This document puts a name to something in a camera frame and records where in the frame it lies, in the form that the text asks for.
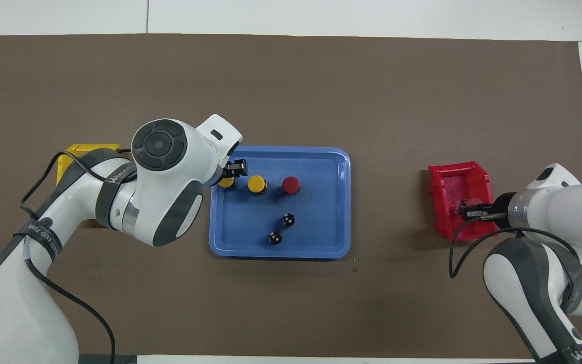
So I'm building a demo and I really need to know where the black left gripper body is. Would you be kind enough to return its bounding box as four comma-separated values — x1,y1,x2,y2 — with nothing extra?
222,158,249,179

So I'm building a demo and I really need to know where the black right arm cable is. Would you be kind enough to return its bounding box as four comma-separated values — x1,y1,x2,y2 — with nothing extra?
449,227,582,284

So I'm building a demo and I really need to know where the yellow plastic bin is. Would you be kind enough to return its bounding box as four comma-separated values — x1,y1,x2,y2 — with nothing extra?
57,144,122,186

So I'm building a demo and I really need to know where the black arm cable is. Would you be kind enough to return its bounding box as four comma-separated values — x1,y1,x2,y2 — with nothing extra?
20,148,135,364
449,227,582,284

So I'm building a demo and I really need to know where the brown table mat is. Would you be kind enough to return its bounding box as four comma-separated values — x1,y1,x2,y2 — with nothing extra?
0,33,582,359

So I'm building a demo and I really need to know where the red plastic bin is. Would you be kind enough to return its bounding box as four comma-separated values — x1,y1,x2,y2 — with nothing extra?
427,161,500,242

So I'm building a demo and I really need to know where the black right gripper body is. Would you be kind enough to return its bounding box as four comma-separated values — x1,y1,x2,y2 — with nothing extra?
490,192,517,226

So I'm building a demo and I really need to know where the blue plastic tray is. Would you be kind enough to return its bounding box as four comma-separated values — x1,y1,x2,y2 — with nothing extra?
208,146,352,260

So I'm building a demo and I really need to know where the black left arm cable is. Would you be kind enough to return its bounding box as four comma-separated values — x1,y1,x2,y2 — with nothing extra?
20,148,135,364

